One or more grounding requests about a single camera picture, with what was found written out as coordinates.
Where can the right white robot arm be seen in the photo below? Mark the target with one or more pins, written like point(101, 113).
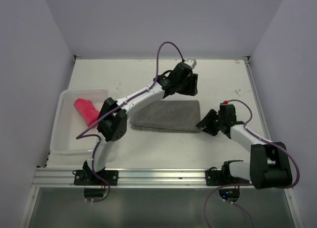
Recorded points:
point(268, 165)

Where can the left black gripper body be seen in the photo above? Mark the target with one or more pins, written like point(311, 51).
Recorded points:
point(187, 86)

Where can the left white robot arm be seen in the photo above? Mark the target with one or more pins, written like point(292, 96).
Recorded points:
point(112, 121)

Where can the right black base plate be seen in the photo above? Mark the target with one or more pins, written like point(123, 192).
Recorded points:
point(220, 177)

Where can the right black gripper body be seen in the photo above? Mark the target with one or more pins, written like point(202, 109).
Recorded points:
point(214, 125)

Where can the aluminium mounting rail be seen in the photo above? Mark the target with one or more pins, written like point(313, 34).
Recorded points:
point(127, 178)

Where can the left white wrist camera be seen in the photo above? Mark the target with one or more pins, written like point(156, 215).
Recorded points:
point(191, 62)

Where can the clear plastic basket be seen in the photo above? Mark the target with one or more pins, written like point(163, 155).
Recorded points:
point(68, 123)

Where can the grey towel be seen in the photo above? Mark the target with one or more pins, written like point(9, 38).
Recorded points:
point(168, 116)

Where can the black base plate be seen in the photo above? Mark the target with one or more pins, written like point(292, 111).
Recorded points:
point(111, 176)
point(220, 177)

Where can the pink towel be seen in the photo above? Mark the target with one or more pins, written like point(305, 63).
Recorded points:
point(87, 111)

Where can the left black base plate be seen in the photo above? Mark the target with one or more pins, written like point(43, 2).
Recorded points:
point(111, 176)

